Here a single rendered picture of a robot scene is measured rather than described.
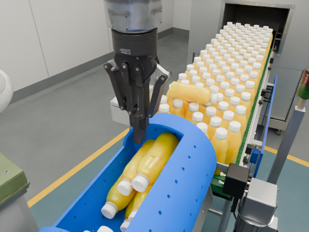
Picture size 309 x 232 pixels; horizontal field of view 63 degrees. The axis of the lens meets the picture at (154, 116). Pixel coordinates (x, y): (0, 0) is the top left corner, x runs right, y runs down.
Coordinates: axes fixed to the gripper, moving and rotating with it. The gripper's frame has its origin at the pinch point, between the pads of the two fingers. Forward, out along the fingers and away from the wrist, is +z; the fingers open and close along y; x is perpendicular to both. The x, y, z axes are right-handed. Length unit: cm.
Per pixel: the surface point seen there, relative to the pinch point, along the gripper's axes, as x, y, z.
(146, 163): 3.6, -0.7, 14.2
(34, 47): 168, -241, 73
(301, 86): 61, 34, 12
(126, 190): -0.9, -4.5, 21.6
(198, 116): 41.2, 1.7, 22.9
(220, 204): 92, 14, 132
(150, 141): 16.4, -6.0, 18.8
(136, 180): -1.3, -0.8, 15.4
